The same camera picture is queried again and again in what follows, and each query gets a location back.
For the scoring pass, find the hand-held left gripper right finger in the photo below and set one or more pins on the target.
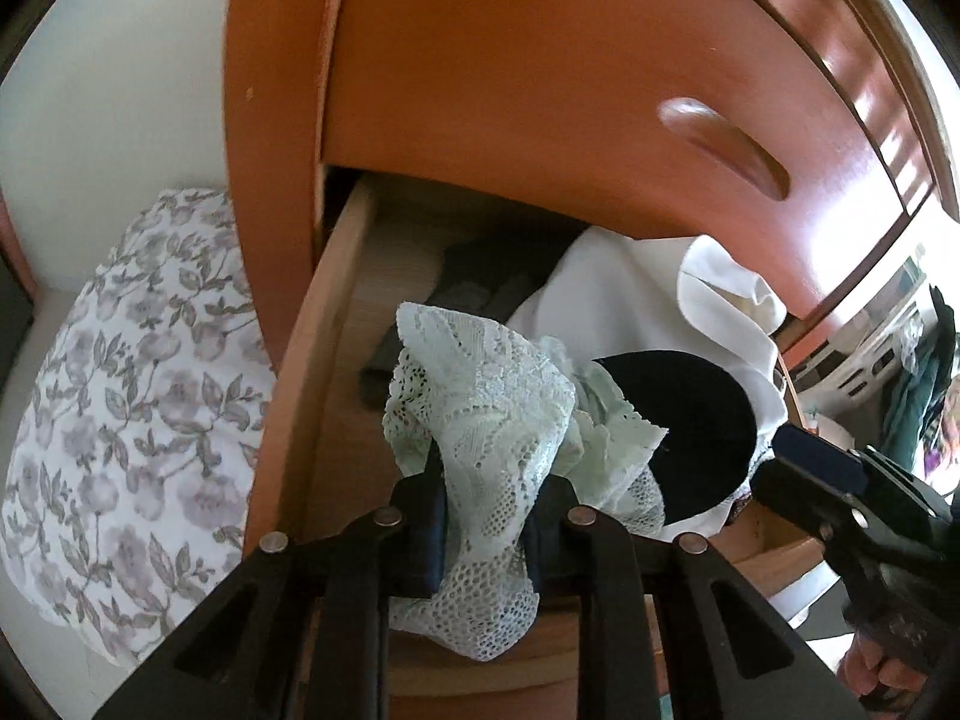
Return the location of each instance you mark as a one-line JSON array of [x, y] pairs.
[[540, 540]]

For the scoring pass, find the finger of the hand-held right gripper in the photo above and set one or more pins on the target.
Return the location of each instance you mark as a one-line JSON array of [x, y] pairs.
[[787, 499], [821, 457]]

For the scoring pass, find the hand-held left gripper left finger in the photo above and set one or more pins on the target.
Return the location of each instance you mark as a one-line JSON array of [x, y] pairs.
[[431, 540]]

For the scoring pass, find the black garment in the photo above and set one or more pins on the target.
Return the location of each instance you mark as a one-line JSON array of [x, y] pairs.
[[675, 427]]

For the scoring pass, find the mint green lace garment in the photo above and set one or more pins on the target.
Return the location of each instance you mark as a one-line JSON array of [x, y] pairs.
[[480, 405]]

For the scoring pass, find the wooden clothes drawer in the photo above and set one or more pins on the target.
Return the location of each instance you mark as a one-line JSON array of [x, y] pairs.
[[300, 390]]

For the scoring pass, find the person's right hand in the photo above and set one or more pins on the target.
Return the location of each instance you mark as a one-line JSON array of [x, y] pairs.
[[874, 679]]

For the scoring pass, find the white storage rack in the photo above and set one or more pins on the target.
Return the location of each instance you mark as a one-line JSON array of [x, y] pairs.
[[847, 360]]

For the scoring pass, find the dark green hanging garment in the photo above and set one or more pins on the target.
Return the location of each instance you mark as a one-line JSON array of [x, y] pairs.
[[926, 390]]

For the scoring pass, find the white smooth garment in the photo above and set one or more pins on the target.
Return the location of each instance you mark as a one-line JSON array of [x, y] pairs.
[[622, 292]]

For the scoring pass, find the dark folded garment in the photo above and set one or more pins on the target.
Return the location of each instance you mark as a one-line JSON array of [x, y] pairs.
[[472, 270]]

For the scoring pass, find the floral bed sheet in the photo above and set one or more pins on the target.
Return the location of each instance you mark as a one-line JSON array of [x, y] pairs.
[[135, 405]]

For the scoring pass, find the wooden dresser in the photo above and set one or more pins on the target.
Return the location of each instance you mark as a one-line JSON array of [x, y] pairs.
[[270, 127]]

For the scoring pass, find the dark teal panel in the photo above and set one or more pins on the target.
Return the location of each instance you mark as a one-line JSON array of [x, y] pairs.
[[13, 304]]

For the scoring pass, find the wooden bed frame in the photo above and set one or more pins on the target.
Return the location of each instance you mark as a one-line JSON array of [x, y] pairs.
[[15, 240]]

